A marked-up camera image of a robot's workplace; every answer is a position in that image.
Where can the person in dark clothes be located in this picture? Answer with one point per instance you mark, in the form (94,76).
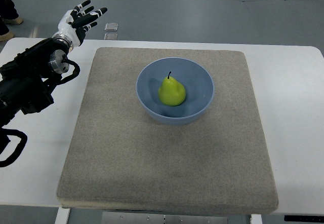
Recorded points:
(9,16)

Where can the green pear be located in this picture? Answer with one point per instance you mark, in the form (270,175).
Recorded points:
(171,92)

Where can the blue ceramic bowl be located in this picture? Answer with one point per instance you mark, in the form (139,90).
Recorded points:
(199,85)

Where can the lower metal floor plate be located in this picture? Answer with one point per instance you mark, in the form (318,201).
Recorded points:
(110,36)

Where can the white table leg frame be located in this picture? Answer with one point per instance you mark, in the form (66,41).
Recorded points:
(121,217)

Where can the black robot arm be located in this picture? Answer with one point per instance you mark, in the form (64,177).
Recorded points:
(30,78)

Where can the beige fabric mat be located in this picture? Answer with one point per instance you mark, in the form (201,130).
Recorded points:
(122,159)

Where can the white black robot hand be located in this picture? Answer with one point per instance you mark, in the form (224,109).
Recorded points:
(76,22)

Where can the upper metal floor plate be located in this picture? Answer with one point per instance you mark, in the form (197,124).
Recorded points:
(111,27)

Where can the metal floor plate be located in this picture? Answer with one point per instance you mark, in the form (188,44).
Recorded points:
(110,36)
(111,27)

